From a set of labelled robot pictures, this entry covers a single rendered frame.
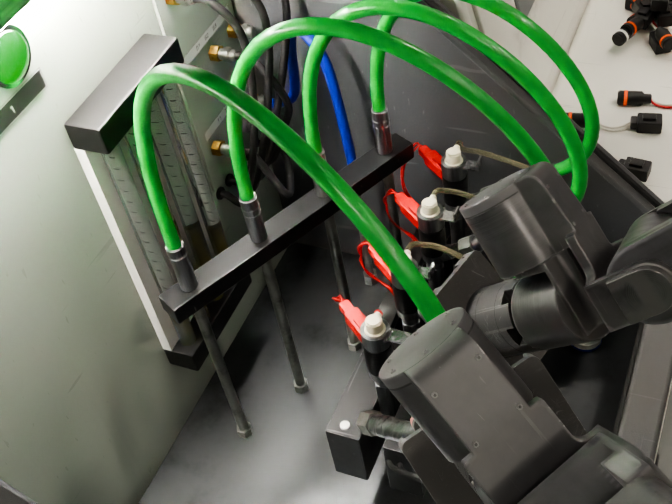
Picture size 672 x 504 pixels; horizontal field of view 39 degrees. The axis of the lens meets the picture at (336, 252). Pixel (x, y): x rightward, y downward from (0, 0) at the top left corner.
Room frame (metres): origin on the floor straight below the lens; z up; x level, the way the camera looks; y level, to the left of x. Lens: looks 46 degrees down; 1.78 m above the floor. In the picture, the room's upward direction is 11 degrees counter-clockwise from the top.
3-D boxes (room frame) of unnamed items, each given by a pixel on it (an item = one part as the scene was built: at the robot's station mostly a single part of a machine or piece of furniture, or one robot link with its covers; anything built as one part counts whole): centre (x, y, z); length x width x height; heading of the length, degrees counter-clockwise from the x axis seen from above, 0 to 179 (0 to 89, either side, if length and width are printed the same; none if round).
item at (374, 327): (0.55, -0.02, 1.10); 0.02 x 0.02 x 0.03
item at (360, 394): (0.65, -0.08, 0.91); 0.34 x 0.10 x 0.15; 149
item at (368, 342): (0.54, -0.03, 1.00); 0.05 x 0.03 x 0.21; 59
